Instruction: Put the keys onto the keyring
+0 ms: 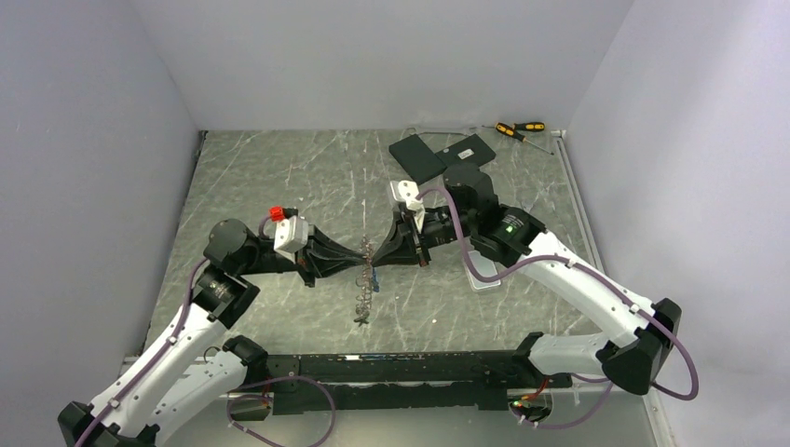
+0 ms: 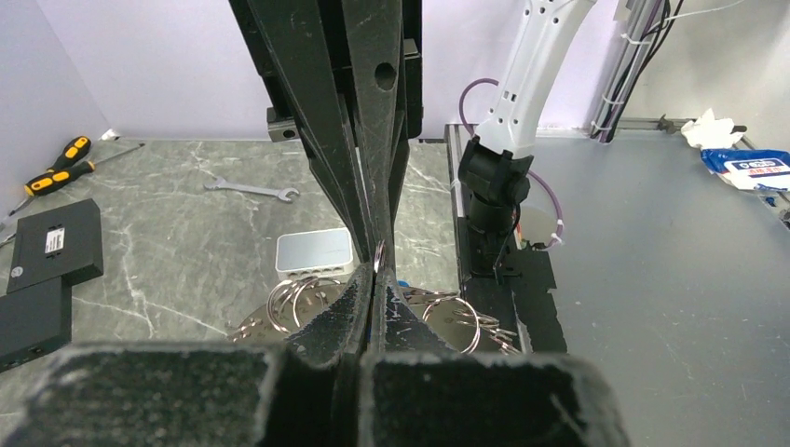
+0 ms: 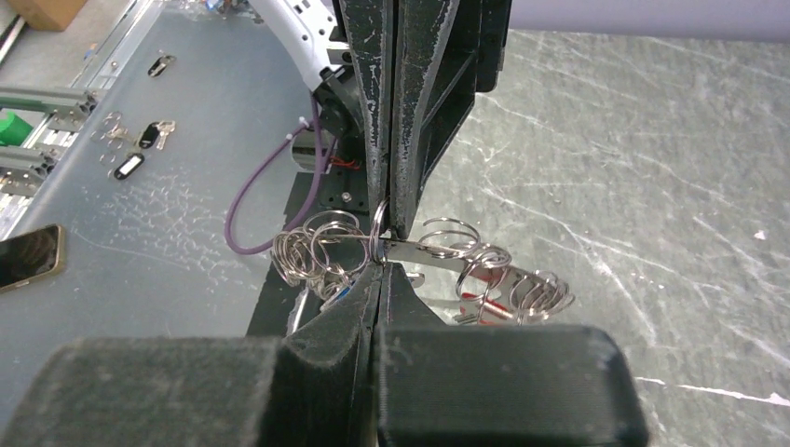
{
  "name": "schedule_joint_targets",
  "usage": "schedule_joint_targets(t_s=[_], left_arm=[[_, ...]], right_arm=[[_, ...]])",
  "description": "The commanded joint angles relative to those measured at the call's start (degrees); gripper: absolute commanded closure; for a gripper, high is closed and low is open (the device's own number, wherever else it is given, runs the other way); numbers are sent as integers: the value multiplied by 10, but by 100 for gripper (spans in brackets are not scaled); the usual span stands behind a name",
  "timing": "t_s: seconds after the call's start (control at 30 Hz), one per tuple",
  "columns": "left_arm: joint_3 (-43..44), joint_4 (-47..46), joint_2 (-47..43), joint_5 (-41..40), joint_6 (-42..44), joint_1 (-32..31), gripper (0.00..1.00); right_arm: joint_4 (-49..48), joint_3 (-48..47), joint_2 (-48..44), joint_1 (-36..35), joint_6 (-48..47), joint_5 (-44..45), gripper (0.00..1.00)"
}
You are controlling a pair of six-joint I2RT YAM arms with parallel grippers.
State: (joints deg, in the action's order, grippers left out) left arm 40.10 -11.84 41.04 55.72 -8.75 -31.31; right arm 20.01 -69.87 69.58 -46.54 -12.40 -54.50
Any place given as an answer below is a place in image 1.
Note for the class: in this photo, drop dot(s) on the large black box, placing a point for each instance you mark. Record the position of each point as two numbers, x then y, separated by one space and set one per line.
416 159

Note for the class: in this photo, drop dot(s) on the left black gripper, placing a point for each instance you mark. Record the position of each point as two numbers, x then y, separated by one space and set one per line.
312 266

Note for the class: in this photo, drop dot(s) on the metal keyring with keys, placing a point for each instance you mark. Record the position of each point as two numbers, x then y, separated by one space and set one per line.
365 298

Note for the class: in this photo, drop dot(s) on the orange black screwdriver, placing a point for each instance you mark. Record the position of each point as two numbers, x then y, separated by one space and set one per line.
519 127
523 137

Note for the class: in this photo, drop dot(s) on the orange black screwdriver back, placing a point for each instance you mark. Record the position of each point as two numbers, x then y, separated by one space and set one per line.
519 127

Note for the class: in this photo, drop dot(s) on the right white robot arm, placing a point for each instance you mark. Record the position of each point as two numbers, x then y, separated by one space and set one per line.
635 335

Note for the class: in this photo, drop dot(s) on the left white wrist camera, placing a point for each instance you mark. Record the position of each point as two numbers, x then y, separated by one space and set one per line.
291 230

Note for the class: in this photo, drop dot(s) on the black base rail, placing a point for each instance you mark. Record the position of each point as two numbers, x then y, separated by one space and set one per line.
485 380

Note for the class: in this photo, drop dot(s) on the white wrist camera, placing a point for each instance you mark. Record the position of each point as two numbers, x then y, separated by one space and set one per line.
406 193
291 230

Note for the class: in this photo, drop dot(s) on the orange black screwdriver front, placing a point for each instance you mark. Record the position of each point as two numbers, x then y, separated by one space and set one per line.
523 137

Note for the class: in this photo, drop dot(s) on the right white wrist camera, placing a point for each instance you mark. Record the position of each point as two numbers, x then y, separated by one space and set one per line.
406 193

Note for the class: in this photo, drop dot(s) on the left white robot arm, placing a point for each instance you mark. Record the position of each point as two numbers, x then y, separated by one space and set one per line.
155 396

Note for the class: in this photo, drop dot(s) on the small black box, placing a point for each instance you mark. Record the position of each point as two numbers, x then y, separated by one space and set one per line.
472 149

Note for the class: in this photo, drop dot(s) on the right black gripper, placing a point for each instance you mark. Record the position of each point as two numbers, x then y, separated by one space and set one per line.
399 249

